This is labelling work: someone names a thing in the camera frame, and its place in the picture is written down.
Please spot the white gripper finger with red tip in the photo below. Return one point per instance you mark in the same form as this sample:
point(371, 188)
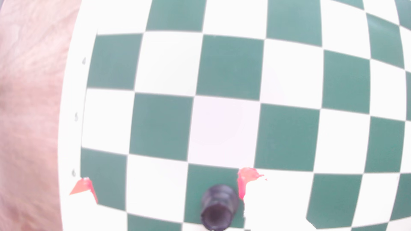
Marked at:
point(84, 186)
point(273, 208)

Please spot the black chess piece round head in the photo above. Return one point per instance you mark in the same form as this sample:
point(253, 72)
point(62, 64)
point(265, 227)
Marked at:
point(219, 205)

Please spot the green and white chess mat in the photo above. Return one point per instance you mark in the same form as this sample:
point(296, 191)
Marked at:
point(224, 128)

